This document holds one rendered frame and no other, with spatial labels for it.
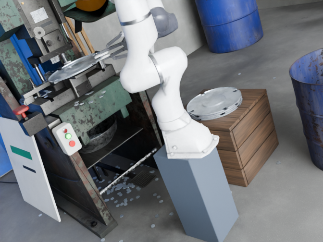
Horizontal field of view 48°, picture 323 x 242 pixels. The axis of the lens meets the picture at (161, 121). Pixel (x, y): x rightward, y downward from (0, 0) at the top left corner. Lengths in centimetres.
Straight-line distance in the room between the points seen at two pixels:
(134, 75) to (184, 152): 35
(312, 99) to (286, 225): 54
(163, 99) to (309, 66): 86
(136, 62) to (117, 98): 66
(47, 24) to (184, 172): 99
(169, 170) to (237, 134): 43
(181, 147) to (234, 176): 55
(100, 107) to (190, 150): 64
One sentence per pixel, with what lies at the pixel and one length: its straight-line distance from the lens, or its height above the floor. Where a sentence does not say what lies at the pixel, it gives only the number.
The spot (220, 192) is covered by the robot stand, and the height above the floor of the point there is 20.
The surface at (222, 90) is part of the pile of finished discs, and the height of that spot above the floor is 38.
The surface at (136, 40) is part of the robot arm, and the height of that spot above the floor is 92.
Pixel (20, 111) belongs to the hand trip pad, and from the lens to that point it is 164.
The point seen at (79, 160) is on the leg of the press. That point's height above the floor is 42.
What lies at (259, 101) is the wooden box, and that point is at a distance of 187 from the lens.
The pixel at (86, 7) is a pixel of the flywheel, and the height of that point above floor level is 99.
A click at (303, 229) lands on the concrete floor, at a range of 161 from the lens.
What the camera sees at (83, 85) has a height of 69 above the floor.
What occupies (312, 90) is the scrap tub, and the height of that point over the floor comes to 45.
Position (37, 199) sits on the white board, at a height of 9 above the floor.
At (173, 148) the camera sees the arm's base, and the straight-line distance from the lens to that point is 137.
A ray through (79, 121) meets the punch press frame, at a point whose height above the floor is 56.
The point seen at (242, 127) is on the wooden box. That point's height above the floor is 30.
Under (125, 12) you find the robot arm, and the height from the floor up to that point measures 101.
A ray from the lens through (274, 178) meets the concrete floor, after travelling 187.
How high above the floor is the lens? 116
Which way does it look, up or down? 25 degrees down
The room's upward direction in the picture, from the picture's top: 21 degrees counter-clockwise
